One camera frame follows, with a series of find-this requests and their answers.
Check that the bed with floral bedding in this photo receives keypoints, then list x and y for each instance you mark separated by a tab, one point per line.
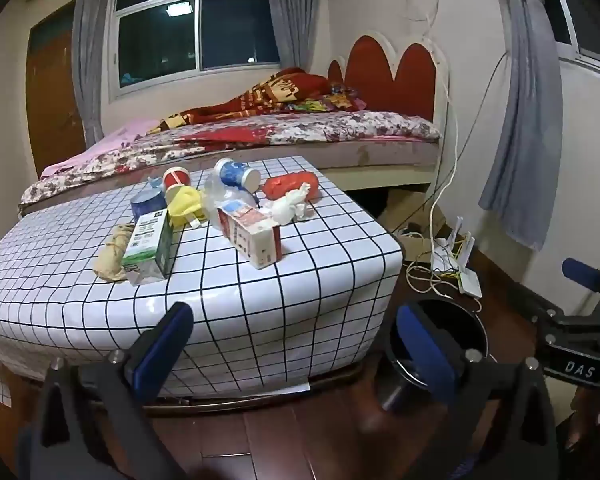
330	127

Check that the red patterned blanket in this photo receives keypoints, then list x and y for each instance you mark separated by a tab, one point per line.
280	92

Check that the dark blue paper cup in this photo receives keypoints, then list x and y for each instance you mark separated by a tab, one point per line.
147	205

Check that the brown wooden door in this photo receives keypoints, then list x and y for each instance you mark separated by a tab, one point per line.
52	105

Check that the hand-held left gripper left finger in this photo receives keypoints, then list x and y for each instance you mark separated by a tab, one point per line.
162	347

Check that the grey tied curtain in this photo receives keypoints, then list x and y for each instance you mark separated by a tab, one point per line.
525	110

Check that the table with checked tablecloth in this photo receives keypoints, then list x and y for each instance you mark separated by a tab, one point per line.
280	285

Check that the black trash bin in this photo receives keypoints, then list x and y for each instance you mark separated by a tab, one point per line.
395	395

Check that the yellow knotted cloth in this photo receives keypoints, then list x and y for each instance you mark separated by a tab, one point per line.
185	202

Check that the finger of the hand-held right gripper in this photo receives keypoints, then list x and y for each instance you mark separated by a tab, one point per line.
580	270
575	329

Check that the red and white carton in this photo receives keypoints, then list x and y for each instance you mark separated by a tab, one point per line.
260	240

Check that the pink blanket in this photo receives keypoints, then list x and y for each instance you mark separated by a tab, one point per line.
115	142

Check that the clear plastic bag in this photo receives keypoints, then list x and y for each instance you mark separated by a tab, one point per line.
215	195

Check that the green and white carton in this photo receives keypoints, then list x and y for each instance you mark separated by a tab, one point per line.
147	240

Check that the person's right hand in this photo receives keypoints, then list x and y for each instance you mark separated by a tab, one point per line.
592	417

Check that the white tissue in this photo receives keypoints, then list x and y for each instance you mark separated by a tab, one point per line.
290	206

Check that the red scalloped headboard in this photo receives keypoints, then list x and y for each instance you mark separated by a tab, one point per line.
375	70

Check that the large sliding window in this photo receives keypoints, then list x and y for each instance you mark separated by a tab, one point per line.
180	35

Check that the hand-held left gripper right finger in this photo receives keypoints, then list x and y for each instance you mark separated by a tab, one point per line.
425	355

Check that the blue and white paper cup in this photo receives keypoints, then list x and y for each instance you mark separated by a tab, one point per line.
232	172

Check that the small white network box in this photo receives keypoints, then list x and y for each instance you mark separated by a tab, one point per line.
471	284

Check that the cardboard box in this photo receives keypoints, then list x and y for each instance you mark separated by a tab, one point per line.
415	210

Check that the blue knotted cloth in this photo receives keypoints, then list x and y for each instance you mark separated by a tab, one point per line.
155	183

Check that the red paper cup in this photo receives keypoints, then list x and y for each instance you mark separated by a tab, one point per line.
176	178

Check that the beige bed base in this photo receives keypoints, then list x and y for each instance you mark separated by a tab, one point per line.
390	160

